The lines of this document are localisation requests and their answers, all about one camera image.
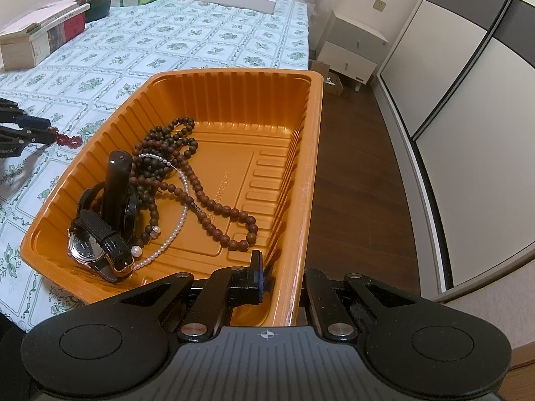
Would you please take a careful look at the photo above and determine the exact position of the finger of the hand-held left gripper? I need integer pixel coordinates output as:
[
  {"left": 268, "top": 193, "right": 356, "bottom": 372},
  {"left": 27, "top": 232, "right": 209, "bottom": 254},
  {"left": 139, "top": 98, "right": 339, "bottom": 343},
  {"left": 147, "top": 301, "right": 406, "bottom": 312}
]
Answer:
[
  {"left": 0, "top": 125, "right": 58, "bottom": 147},
  {"left": 0, "top": 98, "right": 53, "bottom": 131}
]

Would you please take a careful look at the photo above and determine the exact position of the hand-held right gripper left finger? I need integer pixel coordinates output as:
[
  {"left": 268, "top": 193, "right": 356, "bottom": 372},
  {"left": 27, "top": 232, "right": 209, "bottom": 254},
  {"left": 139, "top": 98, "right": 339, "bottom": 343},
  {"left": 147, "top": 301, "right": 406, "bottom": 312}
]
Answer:
[{"left": 100, "top": 250, "right": 266, "bottom": 342}]

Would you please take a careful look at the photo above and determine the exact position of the small cardboard box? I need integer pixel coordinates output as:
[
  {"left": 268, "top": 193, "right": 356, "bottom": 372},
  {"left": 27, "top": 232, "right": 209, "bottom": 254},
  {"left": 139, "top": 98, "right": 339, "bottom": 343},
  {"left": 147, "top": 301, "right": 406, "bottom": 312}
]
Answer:
[{"left": 309, "top": 60, "right": 346, "bottom": 95}]

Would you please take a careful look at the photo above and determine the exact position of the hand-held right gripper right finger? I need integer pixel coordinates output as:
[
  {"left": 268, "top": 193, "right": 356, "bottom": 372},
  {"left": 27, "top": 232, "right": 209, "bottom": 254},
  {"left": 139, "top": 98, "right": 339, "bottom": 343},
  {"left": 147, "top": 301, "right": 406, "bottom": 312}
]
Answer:
[{"left": 302, "top": 268, "right": 423, "bottom": 337}]

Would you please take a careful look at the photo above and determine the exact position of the brown wooden bead necklace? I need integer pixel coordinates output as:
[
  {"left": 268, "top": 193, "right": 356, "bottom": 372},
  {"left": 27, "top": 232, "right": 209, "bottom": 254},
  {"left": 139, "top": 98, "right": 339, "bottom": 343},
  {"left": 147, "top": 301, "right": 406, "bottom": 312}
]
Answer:
[{"left": 167, "top": 116, "right": 260, "bottom": 252}]

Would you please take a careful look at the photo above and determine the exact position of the white grey wardrobe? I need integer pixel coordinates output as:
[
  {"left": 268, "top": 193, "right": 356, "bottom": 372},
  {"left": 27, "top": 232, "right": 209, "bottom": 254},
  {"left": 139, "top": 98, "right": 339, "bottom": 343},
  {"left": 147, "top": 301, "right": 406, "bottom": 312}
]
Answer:
[{"left": 376, "top": 0, "right": 535, "bottom": 301}]

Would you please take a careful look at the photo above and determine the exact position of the black wide strap watch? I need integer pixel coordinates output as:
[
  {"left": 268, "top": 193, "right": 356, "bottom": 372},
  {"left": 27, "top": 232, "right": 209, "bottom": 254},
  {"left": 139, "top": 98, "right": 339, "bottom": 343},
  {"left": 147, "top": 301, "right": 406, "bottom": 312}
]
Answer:
[{"left": 77, "top": 150, "right": 140, "bottom": 235}]

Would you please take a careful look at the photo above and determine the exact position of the black leather strap wristwatch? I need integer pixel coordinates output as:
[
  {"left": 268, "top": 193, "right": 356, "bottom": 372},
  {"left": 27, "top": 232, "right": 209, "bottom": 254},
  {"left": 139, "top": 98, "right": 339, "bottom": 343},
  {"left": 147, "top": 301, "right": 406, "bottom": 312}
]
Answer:
[{"left": 67, "top": 209, "right": 135, "bottom": 282}]

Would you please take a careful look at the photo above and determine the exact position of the red bead bracelet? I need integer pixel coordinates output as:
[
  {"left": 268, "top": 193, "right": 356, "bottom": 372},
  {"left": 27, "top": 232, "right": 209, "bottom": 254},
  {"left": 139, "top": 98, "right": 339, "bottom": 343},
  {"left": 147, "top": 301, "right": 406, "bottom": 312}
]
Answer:
[{"left": 52, "top": 131, "right": 83, "bottom": 150}]

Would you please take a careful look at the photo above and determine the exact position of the white pearl necklace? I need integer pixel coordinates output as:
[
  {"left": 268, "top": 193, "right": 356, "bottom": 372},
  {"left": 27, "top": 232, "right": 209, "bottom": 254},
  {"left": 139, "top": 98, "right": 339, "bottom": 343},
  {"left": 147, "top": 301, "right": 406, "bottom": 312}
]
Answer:
[{"left": 131, "top": 153, "right": 190, "bottom": 269}]

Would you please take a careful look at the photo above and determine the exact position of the orange plastic tray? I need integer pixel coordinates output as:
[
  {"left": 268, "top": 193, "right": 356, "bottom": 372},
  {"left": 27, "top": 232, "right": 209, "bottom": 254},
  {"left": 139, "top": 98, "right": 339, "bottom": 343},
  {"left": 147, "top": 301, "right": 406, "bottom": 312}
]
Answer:
[{"left": 21, "top": 69, "right": 324, "bottom": 328}]

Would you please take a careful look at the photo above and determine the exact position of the white nightstand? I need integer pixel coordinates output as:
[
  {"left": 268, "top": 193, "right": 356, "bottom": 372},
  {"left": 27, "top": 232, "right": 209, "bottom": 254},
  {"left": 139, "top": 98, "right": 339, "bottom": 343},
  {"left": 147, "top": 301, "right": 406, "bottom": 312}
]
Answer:
[{"left": 317, "top": 10, "right": 390, "bottom": 92}]

